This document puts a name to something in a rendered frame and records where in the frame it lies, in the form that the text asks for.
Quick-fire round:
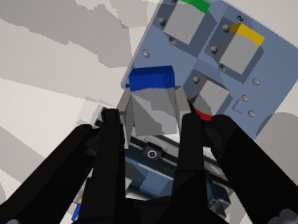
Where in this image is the grey block with yellow end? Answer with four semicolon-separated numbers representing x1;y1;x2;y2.
213;23;264;75

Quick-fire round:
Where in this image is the grey block with red end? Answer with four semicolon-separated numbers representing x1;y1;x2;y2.
188;75;230;120

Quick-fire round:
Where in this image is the grey block with blue end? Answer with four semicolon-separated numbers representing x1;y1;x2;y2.
128;65;177;137

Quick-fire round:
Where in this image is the grey metal block with green end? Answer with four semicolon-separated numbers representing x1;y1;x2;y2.
162;0;211;45

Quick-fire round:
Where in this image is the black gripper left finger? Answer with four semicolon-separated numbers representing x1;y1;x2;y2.
0;90;134;224

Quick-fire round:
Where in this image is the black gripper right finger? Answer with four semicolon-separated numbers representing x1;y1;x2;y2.
166;86;298;224

